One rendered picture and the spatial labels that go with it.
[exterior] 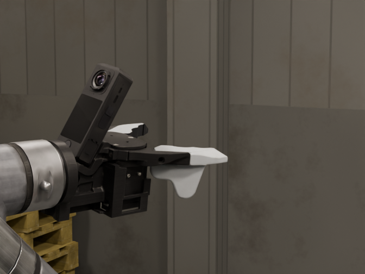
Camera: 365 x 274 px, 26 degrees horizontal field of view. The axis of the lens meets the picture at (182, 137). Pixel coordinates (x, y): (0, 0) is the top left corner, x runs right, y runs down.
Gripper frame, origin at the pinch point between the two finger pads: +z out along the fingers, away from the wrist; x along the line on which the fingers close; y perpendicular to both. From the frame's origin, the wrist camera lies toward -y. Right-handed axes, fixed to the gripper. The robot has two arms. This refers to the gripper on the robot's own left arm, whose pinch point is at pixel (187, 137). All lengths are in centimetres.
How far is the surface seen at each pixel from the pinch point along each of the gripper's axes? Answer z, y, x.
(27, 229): 153, 133, -279
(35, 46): 204, 47, -360
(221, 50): 241, 30, -232
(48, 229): 173, 139, -287
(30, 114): 201, 90, -358
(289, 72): 265, 37, -203
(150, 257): 233, 161, -266
